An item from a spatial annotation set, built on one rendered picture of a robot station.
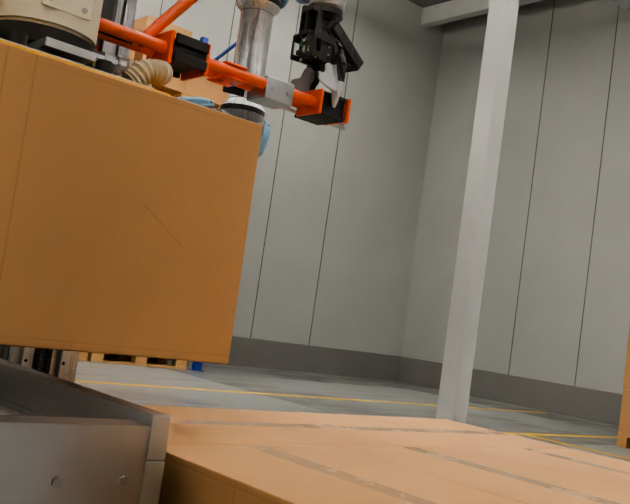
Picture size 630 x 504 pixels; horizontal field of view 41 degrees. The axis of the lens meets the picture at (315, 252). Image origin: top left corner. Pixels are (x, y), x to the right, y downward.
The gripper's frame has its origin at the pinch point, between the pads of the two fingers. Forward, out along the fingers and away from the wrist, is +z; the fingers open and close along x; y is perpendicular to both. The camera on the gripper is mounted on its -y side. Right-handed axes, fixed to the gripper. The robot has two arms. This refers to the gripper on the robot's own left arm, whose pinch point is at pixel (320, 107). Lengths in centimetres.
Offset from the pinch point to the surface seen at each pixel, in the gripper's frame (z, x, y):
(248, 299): 22, -832, -601
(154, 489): 69, 36, 49
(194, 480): 68, 35, 42
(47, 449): 64, 36, 64
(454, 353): 50, -165, -254
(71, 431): 62, 36, 62
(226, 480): 67, 42, 42
